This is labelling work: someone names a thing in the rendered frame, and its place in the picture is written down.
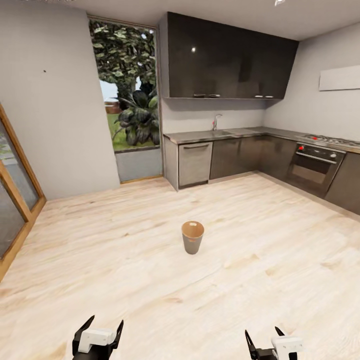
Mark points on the trash can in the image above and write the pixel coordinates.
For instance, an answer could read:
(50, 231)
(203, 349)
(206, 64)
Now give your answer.
(192, 236)

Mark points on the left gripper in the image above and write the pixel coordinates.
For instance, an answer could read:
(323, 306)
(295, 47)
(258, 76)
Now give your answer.
(96, 352)

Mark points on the cabinet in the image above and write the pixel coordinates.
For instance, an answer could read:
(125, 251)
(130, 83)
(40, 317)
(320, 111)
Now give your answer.
(199, 59)
(266, 66)

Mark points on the oven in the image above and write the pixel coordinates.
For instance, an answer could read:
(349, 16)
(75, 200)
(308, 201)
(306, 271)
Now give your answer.
(315, 165)

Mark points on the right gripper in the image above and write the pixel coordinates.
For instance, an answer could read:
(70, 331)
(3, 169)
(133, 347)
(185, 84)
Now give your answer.
(265, 354)

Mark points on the dishwasher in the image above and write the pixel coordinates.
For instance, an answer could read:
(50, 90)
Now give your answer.
(194, 162)

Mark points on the drop in sink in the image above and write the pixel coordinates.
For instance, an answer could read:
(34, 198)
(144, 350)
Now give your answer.
(229, 132)

